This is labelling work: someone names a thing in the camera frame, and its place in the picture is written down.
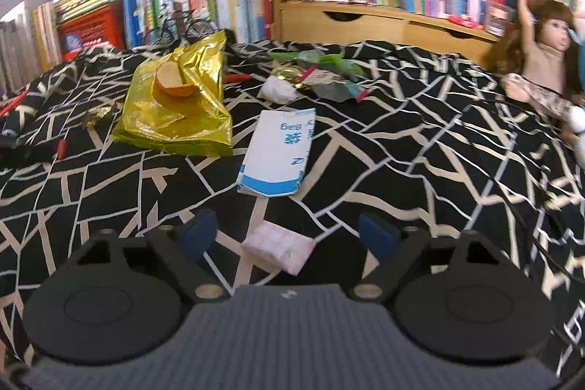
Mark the small red toy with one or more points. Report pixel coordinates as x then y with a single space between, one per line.
462 21

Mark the large gold foil snack bag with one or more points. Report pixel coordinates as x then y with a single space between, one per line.
192 116

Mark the flat gold foil wrapper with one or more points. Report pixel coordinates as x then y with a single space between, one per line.
290 74

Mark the black miniature bicycle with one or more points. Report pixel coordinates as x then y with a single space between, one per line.
179 24

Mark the gold silver foil wrapper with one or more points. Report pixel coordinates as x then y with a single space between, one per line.
98 113

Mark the leaning pale books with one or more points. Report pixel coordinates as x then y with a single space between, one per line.
45 38

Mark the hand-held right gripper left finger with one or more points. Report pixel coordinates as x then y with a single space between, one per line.
200 237

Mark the green white printed packet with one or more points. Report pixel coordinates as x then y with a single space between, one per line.
345 68

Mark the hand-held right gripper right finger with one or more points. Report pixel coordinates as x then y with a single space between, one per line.
377 238

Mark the black white patterned blanket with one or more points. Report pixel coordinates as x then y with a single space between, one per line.
411 152

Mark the blue white cat plush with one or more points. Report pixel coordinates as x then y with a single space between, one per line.
576 118

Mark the orange peel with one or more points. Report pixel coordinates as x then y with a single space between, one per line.
171 81

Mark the short red marker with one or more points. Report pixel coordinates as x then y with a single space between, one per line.
61 149

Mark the white tissue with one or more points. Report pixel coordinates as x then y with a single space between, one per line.
276 90

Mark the red pen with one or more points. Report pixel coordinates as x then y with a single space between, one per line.
13 104
237 77

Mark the white paper bag blue print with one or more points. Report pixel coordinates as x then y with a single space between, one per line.
274 161

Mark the wooden drawer organiser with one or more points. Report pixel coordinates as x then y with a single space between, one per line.
365 20

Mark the red plastic crate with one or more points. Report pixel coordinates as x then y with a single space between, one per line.
91 29

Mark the brown haired doll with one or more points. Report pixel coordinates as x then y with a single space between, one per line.
546 56

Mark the pink white wrapper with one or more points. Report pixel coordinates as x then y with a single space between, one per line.
320 75

